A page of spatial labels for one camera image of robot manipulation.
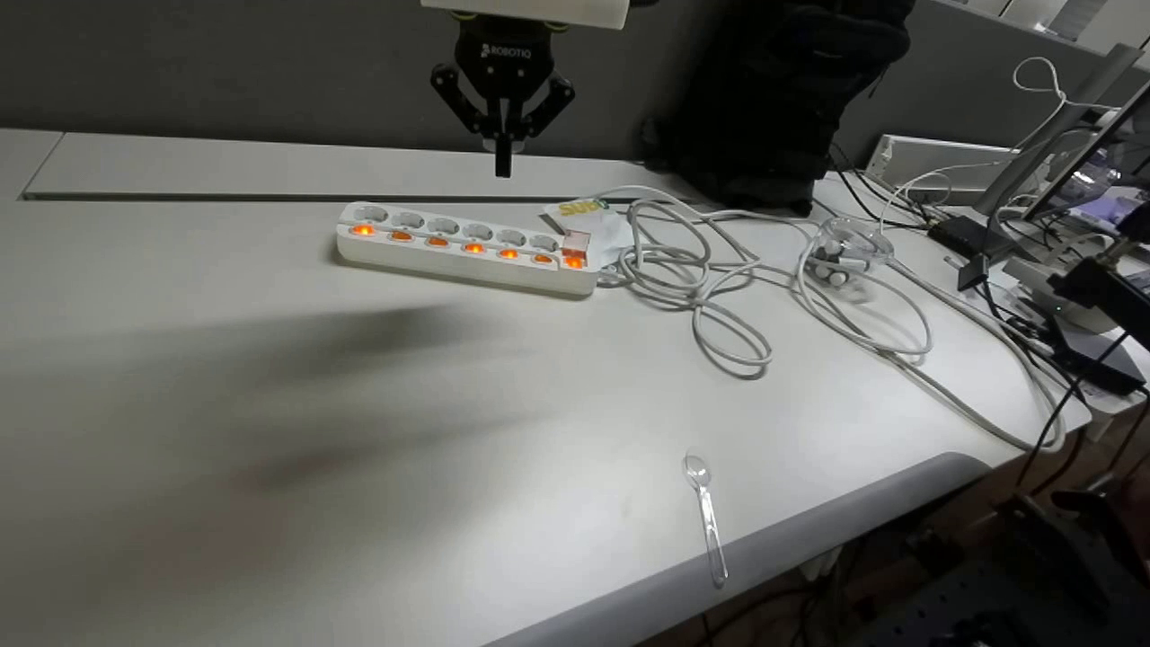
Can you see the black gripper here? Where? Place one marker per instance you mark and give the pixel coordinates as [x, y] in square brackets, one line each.
[504, 59]

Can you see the white multi-socket power strip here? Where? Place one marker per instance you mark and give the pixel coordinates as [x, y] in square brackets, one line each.
[453, 268]

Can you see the yellow white paper tag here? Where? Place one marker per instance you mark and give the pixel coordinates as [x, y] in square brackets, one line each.
[581, 212]

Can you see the clear plastic wrapped plug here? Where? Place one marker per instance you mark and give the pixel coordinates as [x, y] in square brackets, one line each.
[831, 268]

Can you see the clear plastic spoon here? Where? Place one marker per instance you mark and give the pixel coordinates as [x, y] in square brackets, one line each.
[693, 467]

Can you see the grey flat box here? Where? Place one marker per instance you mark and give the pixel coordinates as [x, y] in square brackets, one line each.
[940, 165]

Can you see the black metal stand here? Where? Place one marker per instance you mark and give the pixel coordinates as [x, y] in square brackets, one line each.
[1043, 181]

